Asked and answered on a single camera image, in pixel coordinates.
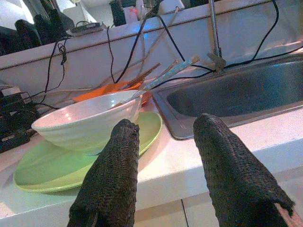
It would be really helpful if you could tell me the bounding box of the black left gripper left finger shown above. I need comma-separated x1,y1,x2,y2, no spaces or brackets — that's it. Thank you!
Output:
67,119,140,227

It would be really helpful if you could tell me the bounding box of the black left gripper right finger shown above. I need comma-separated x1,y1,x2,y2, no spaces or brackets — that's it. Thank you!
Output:
193,113,296,227

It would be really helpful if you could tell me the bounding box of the light green plate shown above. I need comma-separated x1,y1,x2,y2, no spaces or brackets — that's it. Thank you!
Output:
13,111,163,193

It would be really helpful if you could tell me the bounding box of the white ceramic bowl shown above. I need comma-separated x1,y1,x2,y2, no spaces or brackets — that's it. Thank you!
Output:
31,89,147,154

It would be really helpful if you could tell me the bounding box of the stainless steel sink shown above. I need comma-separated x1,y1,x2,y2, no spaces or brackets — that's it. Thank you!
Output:
151,55,303,140

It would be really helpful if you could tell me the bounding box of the orange bowl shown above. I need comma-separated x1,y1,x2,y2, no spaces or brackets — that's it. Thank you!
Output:
72,81,152,105

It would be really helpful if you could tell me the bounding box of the black power strip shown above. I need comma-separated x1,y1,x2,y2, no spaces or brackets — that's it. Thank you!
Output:
0,86,41,153

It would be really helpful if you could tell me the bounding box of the blue patterned chopstick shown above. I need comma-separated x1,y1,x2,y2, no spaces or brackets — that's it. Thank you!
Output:
142,55,201,92

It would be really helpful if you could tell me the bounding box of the chrome faucet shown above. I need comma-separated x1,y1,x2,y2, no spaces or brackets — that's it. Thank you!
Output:
207,0,227,74

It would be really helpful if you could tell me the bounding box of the thin pale wooden stick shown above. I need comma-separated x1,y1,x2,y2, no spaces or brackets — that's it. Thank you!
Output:
104,6,180,86

